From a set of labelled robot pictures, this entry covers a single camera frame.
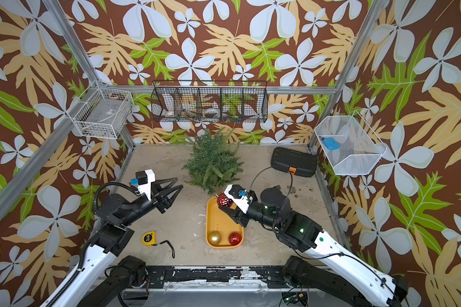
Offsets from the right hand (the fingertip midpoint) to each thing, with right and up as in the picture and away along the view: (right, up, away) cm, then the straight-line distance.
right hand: (224, 198), depth 62 cm
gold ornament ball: (-5, -20, +18) cm, 27 cm away
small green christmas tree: (-4, +12, +15) cm, 20 cm away
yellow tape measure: (-33, -21, +20) cm, 44 cm away
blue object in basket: (+47, +20, +22) cm, 56 cm away
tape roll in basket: (-7, +38, +36) cm, 53 cm away
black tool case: (+38, +13, +43) cm, 59 cm away
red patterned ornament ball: (0, 0, -3) cm, 3 cm away
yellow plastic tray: (-4, -16, +28) cm, 32 cm away
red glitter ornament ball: (+4, -20, +16) cm, 26 cm away
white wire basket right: (+56, +17, +15) cm, 60 cm away
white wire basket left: (-57, +36, +24) cm, 71 cm away
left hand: (-15, +5, +1) cm, 16 cm away
